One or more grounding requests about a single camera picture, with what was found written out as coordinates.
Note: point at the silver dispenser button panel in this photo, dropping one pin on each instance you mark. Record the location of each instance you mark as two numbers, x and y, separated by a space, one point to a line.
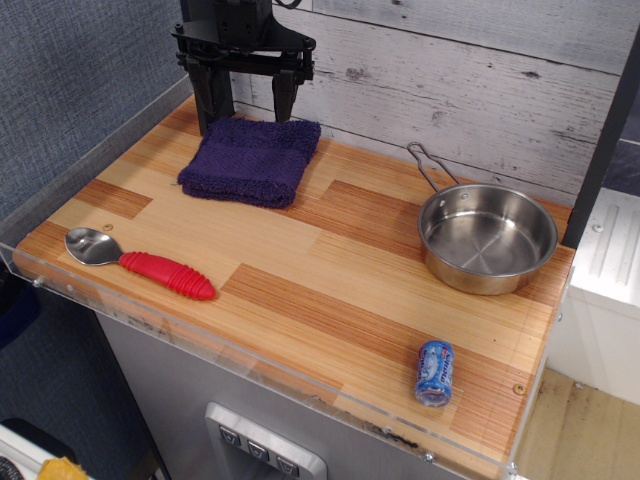
227 427

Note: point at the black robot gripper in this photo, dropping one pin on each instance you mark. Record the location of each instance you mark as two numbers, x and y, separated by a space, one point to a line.
242 37

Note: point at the silver steel pot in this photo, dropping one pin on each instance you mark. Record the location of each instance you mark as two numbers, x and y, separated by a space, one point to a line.
483 239

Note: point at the blue gum bottle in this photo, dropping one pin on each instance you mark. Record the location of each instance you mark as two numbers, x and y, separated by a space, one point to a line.
434 377

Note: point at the red handled metal spoon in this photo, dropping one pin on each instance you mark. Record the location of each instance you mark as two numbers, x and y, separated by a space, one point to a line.
94 248

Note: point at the folded purple towel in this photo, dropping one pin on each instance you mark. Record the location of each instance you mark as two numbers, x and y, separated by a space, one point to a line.
253 162

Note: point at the dark grey vertical post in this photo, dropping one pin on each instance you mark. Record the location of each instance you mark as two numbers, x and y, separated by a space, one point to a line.
213 95

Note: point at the yellow object bottom left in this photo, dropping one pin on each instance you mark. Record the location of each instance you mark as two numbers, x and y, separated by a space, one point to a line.
61 469

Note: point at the clear acrylic table guard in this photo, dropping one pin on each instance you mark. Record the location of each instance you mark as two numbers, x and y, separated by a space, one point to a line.
346 259

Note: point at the white appliance at right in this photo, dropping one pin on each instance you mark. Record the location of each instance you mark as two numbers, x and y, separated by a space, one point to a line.
596 337

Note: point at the silver toy fridge cabinet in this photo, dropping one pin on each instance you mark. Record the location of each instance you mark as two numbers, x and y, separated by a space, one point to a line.
352 406

